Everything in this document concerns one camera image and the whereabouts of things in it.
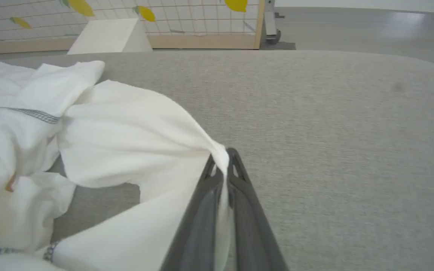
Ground wooden framed grid screen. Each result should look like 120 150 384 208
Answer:
0 0 266 55

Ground white wedge block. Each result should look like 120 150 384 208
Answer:
67 18 153 55

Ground grey metal stand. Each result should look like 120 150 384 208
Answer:
263 0 297 50

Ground white garment with grey trim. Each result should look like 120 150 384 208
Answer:
0 60 237 271

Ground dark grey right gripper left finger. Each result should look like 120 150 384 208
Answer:
160 154 225 271

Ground grey fabric sofa cushion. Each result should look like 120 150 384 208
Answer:
0 50 434 271

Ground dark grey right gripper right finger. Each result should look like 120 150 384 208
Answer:
226 148 289 271

